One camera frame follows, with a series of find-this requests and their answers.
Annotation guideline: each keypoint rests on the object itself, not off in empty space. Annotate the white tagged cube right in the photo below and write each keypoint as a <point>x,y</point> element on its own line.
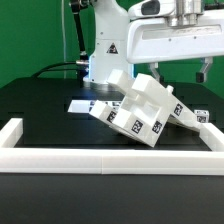
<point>202,116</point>

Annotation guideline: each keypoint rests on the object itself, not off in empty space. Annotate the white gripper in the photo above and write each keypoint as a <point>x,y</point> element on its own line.
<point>167,30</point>

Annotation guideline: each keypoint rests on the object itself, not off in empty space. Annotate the black raised platform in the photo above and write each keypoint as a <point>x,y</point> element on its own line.
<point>43,94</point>

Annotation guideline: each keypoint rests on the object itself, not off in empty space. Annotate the white U-shaped boundary fence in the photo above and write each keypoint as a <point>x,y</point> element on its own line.
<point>79,161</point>

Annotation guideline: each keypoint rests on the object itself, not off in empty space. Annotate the white flat tag board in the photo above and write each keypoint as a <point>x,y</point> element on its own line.
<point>85,106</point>

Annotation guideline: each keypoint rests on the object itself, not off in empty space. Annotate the white chair seat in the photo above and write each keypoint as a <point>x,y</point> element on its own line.
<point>152,108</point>

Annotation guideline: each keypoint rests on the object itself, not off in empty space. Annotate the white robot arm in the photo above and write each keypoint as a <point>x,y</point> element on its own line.
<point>112,22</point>

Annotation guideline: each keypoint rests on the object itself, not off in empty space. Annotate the white chair back frame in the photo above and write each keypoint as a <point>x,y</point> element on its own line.
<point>182,115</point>

